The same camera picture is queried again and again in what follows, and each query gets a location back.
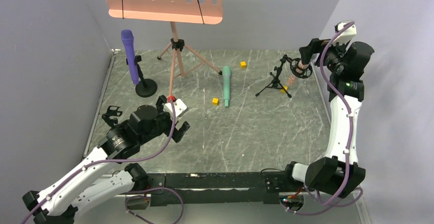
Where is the black round-base microphone stand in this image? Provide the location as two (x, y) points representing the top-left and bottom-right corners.
(135, 55), (158, 98)

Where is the black tripod shock-mount stand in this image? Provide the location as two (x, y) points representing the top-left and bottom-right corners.
(255, 54), (313, 98)

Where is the black clip stand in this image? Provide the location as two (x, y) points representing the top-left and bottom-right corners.
(101, 105), (123, 128)

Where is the teal green microphone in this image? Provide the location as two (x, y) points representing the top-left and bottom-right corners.
(222, 65), (231, 107)

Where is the purple microphone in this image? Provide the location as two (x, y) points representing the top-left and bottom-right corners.
(121, 30), (139, 85)

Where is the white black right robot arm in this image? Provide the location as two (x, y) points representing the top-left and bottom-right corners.
(260, 38), (374, 199)

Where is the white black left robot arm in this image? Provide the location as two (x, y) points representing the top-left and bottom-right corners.
(23, 95), (190, 223)

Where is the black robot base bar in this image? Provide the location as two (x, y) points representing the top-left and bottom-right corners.
(128, 170), (302, 207)

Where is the pink music stand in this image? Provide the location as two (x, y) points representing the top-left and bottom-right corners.
(106, 0), (223, 101)

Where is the yellow cube near teal microphone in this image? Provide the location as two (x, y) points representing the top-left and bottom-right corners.
(212, 98), (219, 105)

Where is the yellow cube under tripod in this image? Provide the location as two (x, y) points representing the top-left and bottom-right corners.
(281, 86), (288, 93)

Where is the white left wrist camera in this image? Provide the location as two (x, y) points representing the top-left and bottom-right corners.
(163, 96), (189, 119)

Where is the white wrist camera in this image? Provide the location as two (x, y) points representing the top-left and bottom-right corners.
(332, 20), (357, 46)
(163, 96), (189, 119)

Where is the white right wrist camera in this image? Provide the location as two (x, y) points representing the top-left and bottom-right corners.
(332, 20), (357, 46)

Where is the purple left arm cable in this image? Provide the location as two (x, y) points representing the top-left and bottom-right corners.
(20, 100), (185, 224)

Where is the aluminium table edge rail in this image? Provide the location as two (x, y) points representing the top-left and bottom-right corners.
(82, 49), (120, 159)

